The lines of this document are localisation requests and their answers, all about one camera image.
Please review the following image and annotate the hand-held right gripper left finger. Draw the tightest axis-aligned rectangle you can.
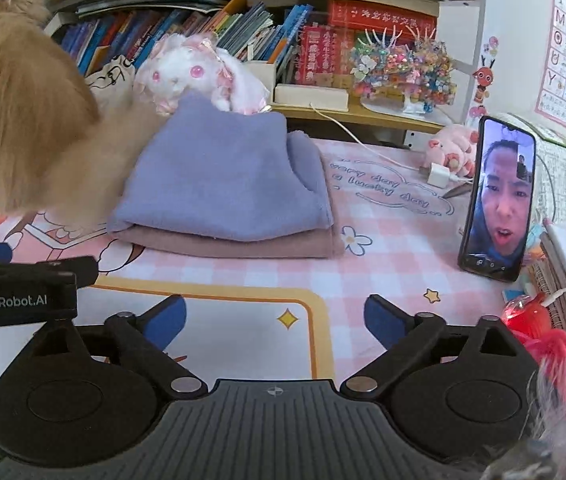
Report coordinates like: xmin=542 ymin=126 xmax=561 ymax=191
xmin=28 ymin=294 xmax=209 ymax=396

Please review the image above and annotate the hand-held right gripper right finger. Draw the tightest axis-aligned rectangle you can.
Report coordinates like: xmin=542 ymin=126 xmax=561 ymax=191
xmin=340 ymin=294 xmax=536 ymax=395

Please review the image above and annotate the purple and mauve sweater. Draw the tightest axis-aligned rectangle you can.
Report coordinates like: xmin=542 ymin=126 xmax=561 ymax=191
xmin=107 ymin=91 xmax=346 ymax=260

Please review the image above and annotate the pink checked printed blanket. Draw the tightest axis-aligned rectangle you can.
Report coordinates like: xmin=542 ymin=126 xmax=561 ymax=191
xmin=0 ymin=137 xmax=544 ymax=456

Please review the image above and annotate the fluffy cream pet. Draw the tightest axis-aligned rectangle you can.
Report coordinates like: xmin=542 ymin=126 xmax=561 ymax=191
xmin=0 ymin=0 xmax=164 ymax=226

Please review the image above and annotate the white charger plug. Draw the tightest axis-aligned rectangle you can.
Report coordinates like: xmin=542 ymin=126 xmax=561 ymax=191
xmin=425 ymin=162 xmax=456 ymax=190

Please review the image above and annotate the black smartphone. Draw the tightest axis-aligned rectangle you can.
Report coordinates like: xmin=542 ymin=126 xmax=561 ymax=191
xmin=458 ymin=115 xmax=537 ymax=282

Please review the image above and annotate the red plastic toy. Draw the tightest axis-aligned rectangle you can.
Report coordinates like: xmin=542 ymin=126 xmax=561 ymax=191
xmin=503 ymin=292 xmax=566 ymax=418

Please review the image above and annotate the pink plush pig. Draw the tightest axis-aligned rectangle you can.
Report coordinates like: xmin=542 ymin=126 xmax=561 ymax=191
xmin=425 ymin=124 xmax=480 ymax=178

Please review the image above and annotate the cream cloth bag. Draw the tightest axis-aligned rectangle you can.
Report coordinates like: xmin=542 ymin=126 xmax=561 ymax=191
xmin=84 ymin=55 xmax=136 ymax=111

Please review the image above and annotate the fluffy pale sleeve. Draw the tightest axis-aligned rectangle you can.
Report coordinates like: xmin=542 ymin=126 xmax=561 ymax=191
xmin=483 ymin=375 xmax=566 ymax=480

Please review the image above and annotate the white pink plush bunny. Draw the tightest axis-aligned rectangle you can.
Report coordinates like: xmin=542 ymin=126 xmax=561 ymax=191
xmin=133 ymin=33 xmax=270 ymax=116

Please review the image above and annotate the flat white box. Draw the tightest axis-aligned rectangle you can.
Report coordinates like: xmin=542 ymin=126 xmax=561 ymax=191
xmin=273 ymin=83 xmax=351 ymax=111

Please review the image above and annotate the colourful bead tree ornament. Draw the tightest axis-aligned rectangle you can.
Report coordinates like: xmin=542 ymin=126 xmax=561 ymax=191
xmin=350 ymin=27 xmax=458 ymax=121

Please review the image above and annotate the row of colourful books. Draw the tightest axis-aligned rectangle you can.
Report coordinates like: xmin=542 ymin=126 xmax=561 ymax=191
xmin=58 ymin=0 xmax=314 ymax=78

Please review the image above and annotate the white pen holder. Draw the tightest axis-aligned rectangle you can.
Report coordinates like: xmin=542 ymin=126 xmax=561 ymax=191
xmin=246 ymin=60 xmax=276 ymax=86

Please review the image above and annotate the red boxed book set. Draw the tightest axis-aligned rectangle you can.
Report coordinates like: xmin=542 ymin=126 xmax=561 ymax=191
xmin=295 ymin=0 xmax=438 ymax=88

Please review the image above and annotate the white charging cable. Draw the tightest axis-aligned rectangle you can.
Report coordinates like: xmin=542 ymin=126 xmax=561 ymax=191
xmin=310 ymin=102 xmax=428 ymax=168

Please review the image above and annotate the red deer wall sticker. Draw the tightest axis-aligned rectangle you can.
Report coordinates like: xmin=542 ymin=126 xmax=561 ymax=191
xmin=468 ymin=35 xmax=498 ymax=121

